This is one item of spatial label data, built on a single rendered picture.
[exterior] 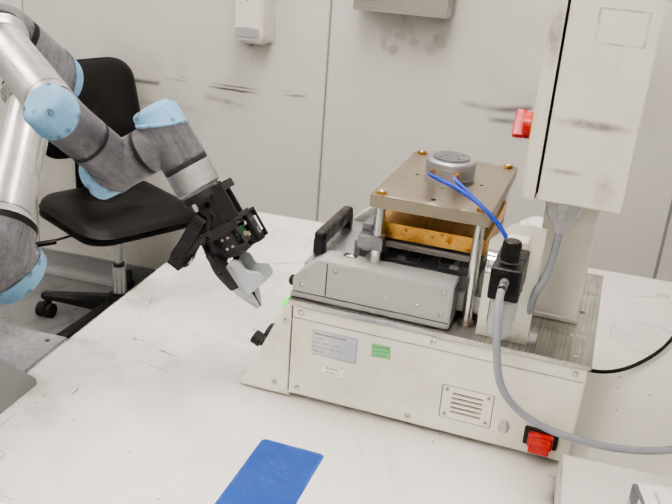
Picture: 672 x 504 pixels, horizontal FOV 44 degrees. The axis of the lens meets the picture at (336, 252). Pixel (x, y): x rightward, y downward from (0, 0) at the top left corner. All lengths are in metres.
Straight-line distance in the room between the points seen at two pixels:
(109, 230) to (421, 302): 1.71
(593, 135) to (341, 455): 0.58
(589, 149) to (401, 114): 1.80
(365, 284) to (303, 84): 1.78
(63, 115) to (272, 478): 0.60
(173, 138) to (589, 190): 0.62
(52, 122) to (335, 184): 1.85
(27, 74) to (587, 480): 1.02
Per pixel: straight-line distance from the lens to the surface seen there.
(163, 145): 1.32
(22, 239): 1.47
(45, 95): 1.29
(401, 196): 1.22
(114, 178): 1.36
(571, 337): 1.29
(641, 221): 2.92
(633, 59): 1.10
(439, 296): 1.22
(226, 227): 1.31
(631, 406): 1.51
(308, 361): 1.33
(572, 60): 1.10
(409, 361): 1.27
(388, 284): 1.23
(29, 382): 1.42
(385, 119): 2.90
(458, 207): 1.20
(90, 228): 2.79
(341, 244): 1.40
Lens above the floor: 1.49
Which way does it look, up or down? 23 degrees down
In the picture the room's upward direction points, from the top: 4 degrees clockwise
